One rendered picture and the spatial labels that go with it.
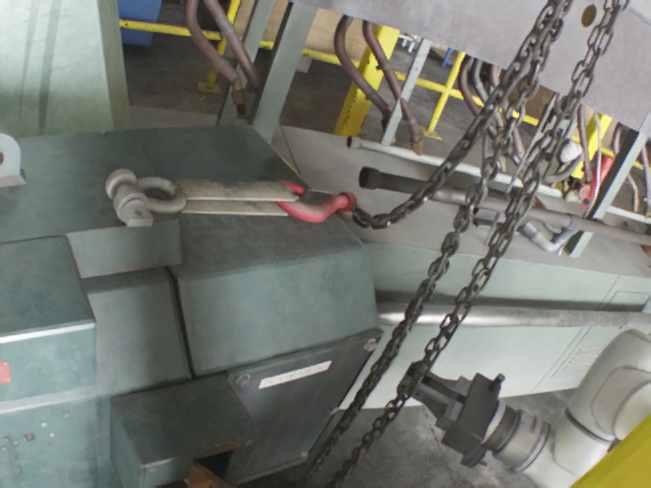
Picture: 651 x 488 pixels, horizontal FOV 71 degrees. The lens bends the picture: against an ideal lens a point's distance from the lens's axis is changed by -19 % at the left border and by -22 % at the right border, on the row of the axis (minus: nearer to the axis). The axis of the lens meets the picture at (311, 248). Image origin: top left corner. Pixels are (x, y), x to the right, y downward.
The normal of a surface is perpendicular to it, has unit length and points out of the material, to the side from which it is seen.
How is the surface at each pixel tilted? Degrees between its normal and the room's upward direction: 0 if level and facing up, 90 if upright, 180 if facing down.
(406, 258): 90
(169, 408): 0
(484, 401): 0
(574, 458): 64
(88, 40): 90
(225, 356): 45
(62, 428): 90
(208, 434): 0
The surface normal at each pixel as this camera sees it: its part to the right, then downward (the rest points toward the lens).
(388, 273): 0.22, 0.63
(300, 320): 0.59, -0.10
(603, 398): -0.86, -0.25
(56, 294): 0.30, -0.77
